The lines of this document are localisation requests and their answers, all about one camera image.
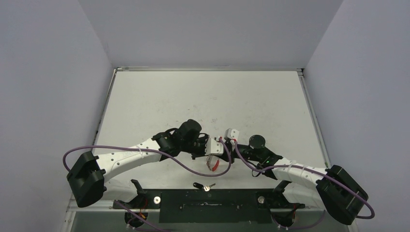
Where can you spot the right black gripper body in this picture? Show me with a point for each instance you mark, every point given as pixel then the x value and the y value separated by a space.
pixel 236 152

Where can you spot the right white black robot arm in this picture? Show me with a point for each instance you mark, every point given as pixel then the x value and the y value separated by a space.
pixel 330 189

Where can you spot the key with black tag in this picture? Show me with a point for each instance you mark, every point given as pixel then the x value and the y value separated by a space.
pixel 203 187

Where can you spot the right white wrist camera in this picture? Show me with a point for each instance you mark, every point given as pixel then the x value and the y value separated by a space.
pixel 231 134

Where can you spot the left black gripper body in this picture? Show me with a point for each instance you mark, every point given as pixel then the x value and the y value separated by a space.
pixel 197 148

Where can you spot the aluminium frame rail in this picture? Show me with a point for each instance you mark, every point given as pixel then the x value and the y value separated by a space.
pixel 100 206

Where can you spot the metal keyring organizer red handle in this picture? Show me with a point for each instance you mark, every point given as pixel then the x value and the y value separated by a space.
pixel 212 163

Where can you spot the black mounting base plate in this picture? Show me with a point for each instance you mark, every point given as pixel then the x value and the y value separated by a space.
pixel 214 206

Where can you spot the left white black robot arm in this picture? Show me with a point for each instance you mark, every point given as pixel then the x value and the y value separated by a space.
pixel 89 178

